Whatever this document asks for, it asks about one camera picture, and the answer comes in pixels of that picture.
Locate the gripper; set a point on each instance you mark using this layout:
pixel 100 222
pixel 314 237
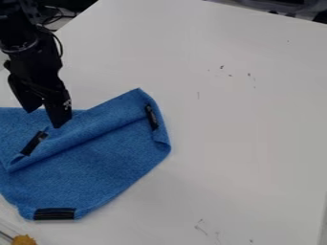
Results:
pixel 33 68

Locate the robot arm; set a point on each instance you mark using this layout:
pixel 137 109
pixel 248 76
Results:
pixel 17 22

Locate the blue cloth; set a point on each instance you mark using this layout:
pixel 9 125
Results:
pixel 85 156

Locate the yellow toy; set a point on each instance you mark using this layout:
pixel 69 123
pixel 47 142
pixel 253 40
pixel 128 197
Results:
pixel 23 240

